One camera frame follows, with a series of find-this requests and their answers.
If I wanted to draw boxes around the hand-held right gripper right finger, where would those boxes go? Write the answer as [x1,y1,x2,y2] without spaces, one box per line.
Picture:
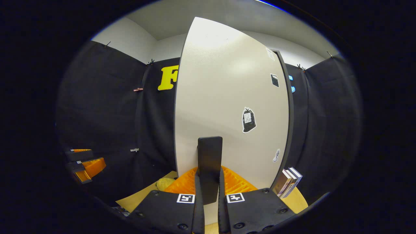
[217,166,298,234]

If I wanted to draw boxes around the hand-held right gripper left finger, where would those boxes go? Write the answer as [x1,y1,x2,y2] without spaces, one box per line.
[125,166,206,234]

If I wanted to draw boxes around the black door handle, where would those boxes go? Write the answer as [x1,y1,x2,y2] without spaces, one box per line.
[197,136,223,205]

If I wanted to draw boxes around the beige cabinet door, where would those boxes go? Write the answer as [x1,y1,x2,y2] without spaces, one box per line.
[174,17,291,225]

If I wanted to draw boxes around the yellow bumpy fruit toy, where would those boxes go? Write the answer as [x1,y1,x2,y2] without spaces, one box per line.
[156,177,176,192]

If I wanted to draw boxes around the brown cover book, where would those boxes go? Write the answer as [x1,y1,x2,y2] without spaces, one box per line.
[272,169,292,196]

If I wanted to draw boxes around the black backdrop cloth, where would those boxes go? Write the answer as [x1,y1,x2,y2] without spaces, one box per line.
[55,41,363,208]

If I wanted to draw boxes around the blue cover book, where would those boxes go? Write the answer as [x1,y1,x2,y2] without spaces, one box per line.
[286,167,303,196]

